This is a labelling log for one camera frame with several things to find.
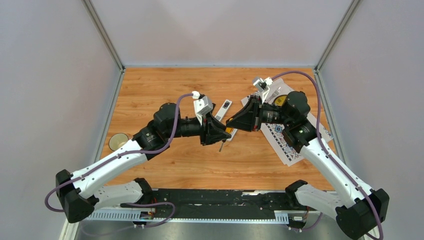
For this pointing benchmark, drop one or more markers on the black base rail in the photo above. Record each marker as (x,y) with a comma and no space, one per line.
(224,204)

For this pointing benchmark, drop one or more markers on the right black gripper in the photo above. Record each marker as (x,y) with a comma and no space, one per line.
(249,117)

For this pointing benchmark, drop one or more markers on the yellow handled screwdriver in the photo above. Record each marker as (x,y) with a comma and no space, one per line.
(223,141)

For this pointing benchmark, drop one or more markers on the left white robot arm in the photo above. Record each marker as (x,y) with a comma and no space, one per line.
(82,192)

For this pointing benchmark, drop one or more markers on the long white remote control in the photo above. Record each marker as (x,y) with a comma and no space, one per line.
(223,110)

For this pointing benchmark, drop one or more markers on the patterned white cloth mat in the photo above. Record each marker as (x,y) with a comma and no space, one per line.
(300,127)

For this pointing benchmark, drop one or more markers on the short white remote control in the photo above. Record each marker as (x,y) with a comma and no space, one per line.
(232,132)

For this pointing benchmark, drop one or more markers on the metal fork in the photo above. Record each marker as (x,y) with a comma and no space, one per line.
(273,95)

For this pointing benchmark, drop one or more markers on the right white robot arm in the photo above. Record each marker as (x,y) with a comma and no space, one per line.
(357,207)

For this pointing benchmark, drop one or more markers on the beige mug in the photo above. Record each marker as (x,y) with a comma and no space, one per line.
(117,141)

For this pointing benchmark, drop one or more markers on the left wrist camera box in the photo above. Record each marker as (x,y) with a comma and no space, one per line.
(202,105)

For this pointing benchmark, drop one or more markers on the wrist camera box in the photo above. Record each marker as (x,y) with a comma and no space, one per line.
(202,105)
(263,87)

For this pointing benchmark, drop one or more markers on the yellow round plate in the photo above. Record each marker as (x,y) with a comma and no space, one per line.
(279,100)

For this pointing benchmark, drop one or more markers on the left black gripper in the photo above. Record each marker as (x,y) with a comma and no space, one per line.
(212,131)

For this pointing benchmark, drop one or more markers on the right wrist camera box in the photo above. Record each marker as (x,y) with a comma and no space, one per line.
(263,87)

